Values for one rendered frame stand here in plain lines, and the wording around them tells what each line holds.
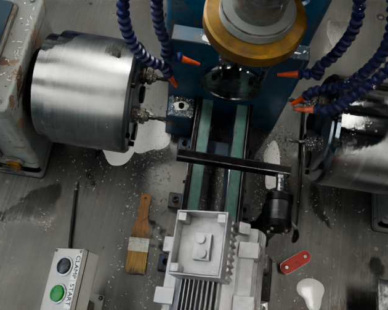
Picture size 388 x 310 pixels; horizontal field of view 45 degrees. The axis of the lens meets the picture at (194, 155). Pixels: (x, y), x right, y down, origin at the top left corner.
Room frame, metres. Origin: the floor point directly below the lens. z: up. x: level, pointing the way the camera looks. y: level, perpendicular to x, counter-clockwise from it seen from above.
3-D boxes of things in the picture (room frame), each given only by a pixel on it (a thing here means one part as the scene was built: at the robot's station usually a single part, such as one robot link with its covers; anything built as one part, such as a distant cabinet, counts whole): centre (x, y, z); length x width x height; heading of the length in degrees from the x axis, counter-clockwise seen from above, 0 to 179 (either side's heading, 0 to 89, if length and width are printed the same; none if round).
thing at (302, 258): (0.27, -0.30, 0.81); 0.09 x 0.03 x 0.02; 130
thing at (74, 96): (0.50, 0.30, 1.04); 0.37 x 0.25 x 0.25; 93
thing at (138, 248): (0.27, 0.09, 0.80); 0.21 x 0.05 x 0.01; 5
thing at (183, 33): (0.67, -0.05, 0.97); 0.30 x 0.11 x 0.34; 93
